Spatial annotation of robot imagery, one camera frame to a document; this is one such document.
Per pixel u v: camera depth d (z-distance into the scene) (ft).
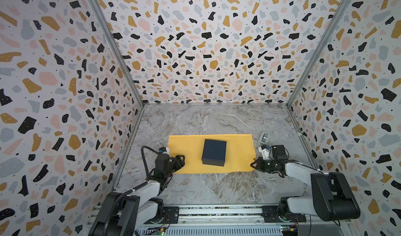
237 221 2.40
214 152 2.88
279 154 2.40
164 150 2.67
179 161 2.66
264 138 3.19
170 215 2.41
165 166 2.30
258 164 2.66
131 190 1.57
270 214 2.41
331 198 1.42
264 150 2.82
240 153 3.11
